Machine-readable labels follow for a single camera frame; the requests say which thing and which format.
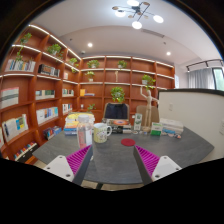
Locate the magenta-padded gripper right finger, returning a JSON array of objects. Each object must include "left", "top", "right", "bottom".
[{"left": 133, "top": 145, "right": 183, "bottom": 186}]

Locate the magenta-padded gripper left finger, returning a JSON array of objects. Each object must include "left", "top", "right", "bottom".
[{"left": 43, "top": 144, "right": 95, "bottom": 187}]

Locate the clear plastic drink bottle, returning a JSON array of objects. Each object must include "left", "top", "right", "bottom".
[{"left": 76, "top": 114, "right": 94, "bottom": 150}]

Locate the green white box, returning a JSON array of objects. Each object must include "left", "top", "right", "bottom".
[{"left": 149, "top": 121, "right": 164, "bottom": 137}]

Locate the stack of flat white boxes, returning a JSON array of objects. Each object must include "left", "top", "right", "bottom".
[{"left": 159, "top": 117, "right": 185, "bottom": 136}]

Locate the stack of colourful books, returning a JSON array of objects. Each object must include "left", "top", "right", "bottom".
[{"left": 63, "top": 112, "right": 96, "bottom": 137}]

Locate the flat round red coaster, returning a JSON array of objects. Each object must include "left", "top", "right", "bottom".
[{"left": 120, "top": 138, "right": 137, "bottom": 147}]

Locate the white printed mug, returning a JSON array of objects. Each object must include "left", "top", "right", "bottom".
[{"left": 92, "top": 122, "right": 113, "bottom": 144}]

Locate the tall green white carton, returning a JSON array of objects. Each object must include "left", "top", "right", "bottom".
[{"left": 133, "top": 113, "right": 143, "bottom": 131}]

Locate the stack of dark books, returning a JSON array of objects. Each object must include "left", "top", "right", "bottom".
[{"left": 101, "top": 118, "right": 133, "bottom": 135}]

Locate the tan chair back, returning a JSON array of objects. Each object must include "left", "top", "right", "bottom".
[{"left": 135, "top": 105, "right": 160, "bottom": 127}]

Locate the wooden artist mannequin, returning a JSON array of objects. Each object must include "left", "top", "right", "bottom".
[{"left": 139, "top": 85, "right": 160, "bottom": 133}]

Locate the wooden shelf unit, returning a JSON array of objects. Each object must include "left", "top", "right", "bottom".
[{"left": 0, "top": 23, "right": 176, "bottom": 164}]

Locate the dark office chair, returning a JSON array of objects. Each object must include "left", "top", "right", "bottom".
[{"left": 102, "top": 101, "right": 131, "bottom": 122}]

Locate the grey curtain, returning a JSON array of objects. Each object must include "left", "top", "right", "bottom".
[{"left": 187, "top": 68, "right": 216, "bottom": 90}]

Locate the window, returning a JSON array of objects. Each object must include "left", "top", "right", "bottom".
[{"left": 212, "top": 67, "right": 224, "bottom": 92}]

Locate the ceiling air vent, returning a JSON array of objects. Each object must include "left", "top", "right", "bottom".
[{"left": 139, "top": 28, "right": 166, "bottom": 39}]

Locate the branched ceiling lamp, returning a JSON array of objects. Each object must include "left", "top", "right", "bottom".
[{"left": 111, "top": 0, "right": 165, "bottom": 30}]

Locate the black ceiling track rail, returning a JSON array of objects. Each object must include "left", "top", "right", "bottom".
[{"left": 185, "top": 58, "right": 224, "bottom": 73}]

